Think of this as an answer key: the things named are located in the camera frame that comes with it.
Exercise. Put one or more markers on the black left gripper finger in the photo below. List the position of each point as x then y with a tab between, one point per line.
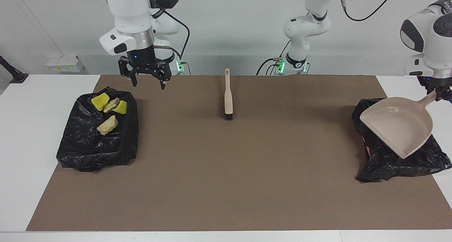
444	93
429	89

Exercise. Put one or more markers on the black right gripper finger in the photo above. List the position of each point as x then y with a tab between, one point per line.
127	71
165	74

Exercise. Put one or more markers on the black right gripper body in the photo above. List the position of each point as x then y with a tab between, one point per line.
144	60

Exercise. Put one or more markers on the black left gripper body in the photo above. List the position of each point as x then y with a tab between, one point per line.
435	83

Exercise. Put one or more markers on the smooth yellow sponge piece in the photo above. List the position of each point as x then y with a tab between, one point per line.
122	107

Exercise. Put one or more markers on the pale crumbly bread chunk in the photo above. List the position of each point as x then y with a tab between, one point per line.
111	105

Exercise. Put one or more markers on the bumpy yellow sponge piece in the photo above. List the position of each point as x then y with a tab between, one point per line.
100	101

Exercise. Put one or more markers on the beige plastic dustpan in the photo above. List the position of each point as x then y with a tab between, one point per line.
400	127

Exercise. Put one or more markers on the striped orange bread chunk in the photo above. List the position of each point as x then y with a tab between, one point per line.
107	125

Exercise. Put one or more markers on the beige brush with black bristles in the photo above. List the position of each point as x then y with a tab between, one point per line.
228	97

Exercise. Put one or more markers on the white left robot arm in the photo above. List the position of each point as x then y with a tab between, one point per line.
429	33

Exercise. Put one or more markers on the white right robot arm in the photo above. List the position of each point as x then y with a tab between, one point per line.
130	19

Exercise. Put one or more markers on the black bag lined trash bin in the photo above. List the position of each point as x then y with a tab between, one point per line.
388	160
88	150

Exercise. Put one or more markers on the white power strip box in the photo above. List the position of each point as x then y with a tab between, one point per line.
65	63

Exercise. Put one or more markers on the black clamp stand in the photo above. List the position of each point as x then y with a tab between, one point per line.
17	77

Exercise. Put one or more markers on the brown table mat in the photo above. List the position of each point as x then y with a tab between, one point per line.
226	199

